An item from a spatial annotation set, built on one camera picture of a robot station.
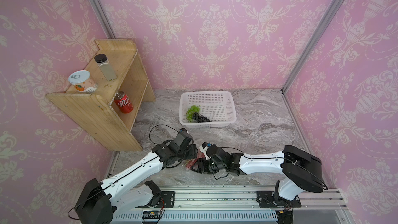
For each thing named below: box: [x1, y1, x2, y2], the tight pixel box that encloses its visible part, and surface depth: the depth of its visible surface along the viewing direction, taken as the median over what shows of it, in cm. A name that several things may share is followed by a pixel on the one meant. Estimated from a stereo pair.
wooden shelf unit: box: [46, 39, 156, 152], surface depth 72 cm
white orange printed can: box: [67, 70, 98, 94], surface depth 61 cm
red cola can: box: [113, 91, 134, 114], surface depth 76 cm
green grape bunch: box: [186, 104, 201, 122], surface depth 107 cm
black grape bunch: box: [192, 112, 212, 123], surface depth 102 cm
